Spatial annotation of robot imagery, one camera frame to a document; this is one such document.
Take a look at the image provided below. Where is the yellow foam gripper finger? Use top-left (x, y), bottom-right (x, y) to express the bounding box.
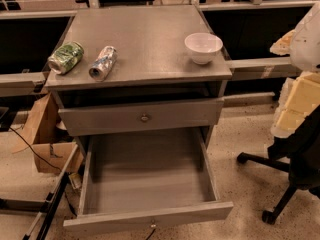
top-left (271, 72), bottom-right (320, 138)
top-left (270, 30), bottom-right (295, 56)

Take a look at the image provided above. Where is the silver blue redbull can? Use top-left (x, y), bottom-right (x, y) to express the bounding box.
top-left (89, 46), bottom-right (117, 81)

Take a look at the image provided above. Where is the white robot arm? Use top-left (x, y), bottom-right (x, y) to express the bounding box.
top-left (270, 2), bottom-right (320, 138)

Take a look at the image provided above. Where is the brass upper drawer knob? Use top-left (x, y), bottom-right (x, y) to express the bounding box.
top-left (140, 114), bottom-right (150, 123)

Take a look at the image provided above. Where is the grey wooden drawer cabinet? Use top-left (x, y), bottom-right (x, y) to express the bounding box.
top-left (46, 5), bottom-right (232, 149)

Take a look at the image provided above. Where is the open grey lower drawer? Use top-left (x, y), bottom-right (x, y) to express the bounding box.
top-left (64, 128), bottom-right (233, 237)

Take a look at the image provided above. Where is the green crushed soda can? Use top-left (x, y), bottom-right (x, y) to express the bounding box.
top-left (48, 42), bottom-right (84, 75)

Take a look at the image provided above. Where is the upper grey drawer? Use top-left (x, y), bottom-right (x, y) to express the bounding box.
top-left (59, 98), bottom-right (224, 136)

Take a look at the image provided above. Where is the black office chair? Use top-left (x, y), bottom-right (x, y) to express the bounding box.
top-left (237, 106), bottom-right (320, 225)

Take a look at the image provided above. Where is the white ceramic bowl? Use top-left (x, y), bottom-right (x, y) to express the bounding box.
top-left (184, 33), bottom-right (223, 65)

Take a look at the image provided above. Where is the brown cardboard box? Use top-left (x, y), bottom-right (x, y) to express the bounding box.
top-left (11, 94), bottom-right (76, 174)

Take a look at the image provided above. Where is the right grey desk frame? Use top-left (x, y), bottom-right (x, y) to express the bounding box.
top-left (203, 5), bottom-right (310, 100)

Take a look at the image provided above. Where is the grey desk frame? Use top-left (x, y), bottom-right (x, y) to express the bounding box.
top-left (203, 5), bottom-right (310, 100)
top-left (0, 10), bottom-right (76, 97)

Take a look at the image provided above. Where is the left grey desk frame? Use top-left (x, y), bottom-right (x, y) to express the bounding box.
top-left (0, 10), bottom-right (76, 97)

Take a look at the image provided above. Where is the black floor cable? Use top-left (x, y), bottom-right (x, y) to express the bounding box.
top-left (9, 126), bottom-right (78, 217)

